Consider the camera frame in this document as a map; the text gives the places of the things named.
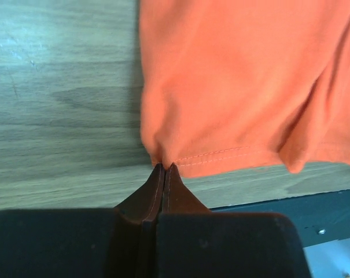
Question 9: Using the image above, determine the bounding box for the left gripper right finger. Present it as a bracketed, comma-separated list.
[160, 163, 212, 215]

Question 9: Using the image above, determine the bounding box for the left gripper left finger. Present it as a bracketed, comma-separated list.
[106, 164, 165, 277]

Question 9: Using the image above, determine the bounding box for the orange t shirt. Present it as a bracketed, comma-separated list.
[139, 1, 350, 177]

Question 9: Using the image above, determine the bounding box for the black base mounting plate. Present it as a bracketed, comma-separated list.
[212, 189, 350, 247]

